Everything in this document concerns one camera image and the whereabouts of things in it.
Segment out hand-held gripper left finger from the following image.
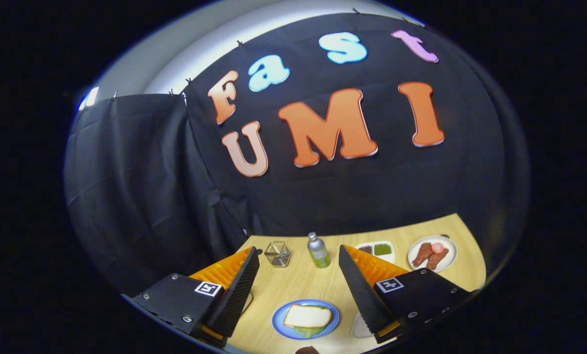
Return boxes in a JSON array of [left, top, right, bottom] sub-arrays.
[[130, 246, 260, 349]]

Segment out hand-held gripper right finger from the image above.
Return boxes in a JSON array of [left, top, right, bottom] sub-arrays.
[[338, 244, 471, 345]]

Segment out white bread slice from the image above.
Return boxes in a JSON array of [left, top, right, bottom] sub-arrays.
[[283, 303, 333, 329]]

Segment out green lettuce leaf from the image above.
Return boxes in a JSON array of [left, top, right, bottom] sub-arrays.
[[291, 304, 333, 339]]

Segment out white square plate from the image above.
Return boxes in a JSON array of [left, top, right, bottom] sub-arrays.
[[351, 311, 375, 339]]

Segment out white divided bean dish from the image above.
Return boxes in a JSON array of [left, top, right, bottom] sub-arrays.
[[355, 240, 396, 265]]

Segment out blue round plate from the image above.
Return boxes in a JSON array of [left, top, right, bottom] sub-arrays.
[[272, 299, 340, 341]]

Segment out silver bottle green label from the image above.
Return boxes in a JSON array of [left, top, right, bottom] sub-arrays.
[[307, 232, 331, 269]]

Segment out brown meat piece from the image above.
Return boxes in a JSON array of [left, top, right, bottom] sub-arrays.
[[412, 242, 434, 268], [426, 247, 450, 270]]

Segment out white oval plate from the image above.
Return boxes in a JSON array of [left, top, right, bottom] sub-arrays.
[[407, 235, 458, 273]]

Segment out small ceiling light panel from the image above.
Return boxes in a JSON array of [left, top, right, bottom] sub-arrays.
[[77, 86, 100, 111]]

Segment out metal wire basket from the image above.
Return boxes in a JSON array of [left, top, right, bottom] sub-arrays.
[[264, 240, 292, 268]]

